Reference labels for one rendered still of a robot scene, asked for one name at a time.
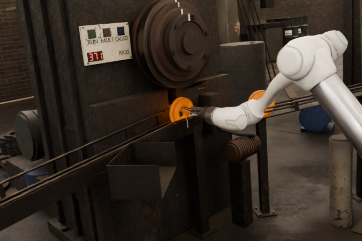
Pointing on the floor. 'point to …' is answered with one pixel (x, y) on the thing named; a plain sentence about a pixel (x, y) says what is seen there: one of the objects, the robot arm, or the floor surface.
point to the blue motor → (315, 120)
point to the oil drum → (244, 69)
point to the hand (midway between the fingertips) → (181, 108)
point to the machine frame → (114, 89)
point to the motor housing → (241, 177)
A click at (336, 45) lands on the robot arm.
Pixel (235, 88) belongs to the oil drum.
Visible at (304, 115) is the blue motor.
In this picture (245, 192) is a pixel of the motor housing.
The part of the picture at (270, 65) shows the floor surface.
